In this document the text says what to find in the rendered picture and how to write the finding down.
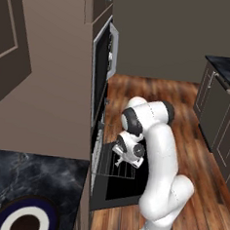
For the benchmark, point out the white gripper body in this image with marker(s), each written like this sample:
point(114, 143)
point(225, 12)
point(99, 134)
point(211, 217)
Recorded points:
point(129, 159)

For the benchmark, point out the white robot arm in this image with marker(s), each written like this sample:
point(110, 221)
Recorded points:
point(163, 163)

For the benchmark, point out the black oven door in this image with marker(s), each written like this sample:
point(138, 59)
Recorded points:
point(121, 189)

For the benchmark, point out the black silver-framed microwave oven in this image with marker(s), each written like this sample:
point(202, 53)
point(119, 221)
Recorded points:
point(100, 70)

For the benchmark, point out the grey cupboard run, black top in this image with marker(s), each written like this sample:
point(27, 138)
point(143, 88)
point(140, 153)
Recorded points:
point(219, 118)

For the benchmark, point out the blue and white plate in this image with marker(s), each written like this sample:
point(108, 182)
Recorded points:
point(24, 217)

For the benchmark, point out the tall brown cupboard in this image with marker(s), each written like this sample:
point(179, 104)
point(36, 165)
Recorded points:
point(52, 69)

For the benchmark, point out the black wall oven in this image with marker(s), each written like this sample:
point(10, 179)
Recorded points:
point(98, 141)

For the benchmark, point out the brown wall cupboard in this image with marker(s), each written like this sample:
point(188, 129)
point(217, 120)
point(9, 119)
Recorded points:
point(100, 3)

